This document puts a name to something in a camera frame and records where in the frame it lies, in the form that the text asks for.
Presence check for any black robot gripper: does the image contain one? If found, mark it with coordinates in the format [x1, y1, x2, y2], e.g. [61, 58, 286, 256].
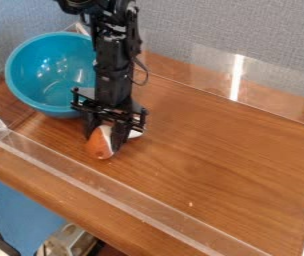
[70, 66, 147, 152]

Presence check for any brown and white toy mushroom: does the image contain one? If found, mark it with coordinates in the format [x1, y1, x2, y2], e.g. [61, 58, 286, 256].
[85, 124, 143, 160]

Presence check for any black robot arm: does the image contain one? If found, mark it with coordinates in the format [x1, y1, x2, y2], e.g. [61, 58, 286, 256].
[54, 0, 147, 152]

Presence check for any blue bowl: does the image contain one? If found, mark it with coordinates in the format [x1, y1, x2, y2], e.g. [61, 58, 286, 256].
[4, 32, 95, 118]

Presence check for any clear acrylic barrier front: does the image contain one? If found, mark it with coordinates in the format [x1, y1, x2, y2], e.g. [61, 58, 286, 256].
[0, 118, 270, 256]

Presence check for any clear acrylic barrier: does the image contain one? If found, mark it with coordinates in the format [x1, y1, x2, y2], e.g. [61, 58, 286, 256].
[0, 118, 270, 256]
[141, 30, 304, 124]

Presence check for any white device under table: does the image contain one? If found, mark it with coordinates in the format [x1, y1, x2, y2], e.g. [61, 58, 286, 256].
[35, 223, 98, 256]

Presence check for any clear acrylic barrier back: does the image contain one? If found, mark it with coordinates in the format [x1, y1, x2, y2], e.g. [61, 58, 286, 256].
[141, 30, 304, 124]

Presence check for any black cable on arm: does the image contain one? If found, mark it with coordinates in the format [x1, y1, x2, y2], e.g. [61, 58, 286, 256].
[127, 57, 150, 86]

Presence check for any clear acrylic corner bracket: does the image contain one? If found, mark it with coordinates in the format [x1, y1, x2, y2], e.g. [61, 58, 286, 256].
[74, 22, 90, 36]

